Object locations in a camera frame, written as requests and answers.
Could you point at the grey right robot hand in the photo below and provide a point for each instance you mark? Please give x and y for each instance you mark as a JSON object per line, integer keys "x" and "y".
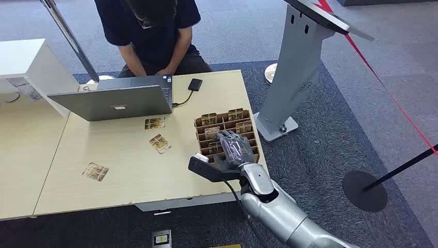
{"x": 236, "y": 149}

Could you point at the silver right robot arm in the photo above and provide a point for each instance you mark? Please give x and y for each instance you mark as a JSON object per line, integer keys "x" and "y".
{"x": 280, "y": 208}

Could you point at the gold card in organizer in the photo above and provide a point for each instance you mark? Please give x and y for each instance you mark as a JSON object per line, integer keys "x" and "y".
{"x": 208, "y": 118}
{"x": 243, "y": 127}
{"x": 235, "y": 114}
{"x": 212, "y": 131}
{"x": 215, "y": 148}

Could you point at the brown cardboard card organizer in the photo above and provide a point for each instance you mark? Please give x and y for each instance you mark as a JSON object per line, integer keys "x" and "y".
{"x": 222, "y": 131}

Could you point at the black card reader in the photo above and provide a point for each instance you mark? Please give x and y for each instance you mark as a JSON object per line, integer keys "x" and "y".
{"x": 195, "y": 84}

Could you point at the person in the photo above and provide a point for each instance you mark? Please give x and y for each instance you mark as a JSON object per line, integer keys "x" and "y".
{"x": 154, "y": 34}

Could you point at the white round floor object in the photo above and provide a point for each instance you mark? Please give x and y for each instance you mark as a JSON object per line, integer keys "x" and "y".
{"x": 271, "y": 73}

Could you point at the grey kiosk stand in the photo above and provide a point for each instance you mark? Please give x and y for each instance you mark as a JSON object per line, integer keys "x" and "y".
{"x": 294, "y": 75}

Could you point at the grey floor socket box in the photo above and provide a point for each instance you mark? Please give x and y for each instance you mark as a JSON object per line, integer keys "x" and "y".
{"x": 161, "y": 238}

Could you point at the grey laptop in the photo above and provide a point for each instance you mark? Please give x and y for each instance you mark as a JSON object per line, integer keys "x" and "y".
{"x": 116, "y": 101}

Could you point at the red barrier tape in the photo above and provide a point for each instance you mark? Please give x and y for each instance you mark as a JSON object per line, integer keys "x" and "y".
{"x": 386, "y": 85}

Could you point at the silver metal pole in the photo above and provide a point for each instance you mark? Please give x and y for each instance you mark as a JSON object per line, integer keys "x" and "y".
{"x": 70, "y": 39}

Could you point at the white cabinet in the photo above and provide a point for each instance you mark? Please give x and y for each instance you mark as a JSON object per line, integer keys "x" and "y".
{"x": 34, "y": 68}

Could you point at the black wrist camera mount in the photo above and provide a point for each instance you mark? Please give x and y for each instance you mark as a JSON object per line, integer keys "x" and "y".
{"x": 208, "y": 168}

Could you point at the black stanchion post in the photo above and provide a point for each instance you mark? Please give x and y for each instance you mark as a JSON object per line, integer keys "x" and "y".
{"x": 376, "y": 185}

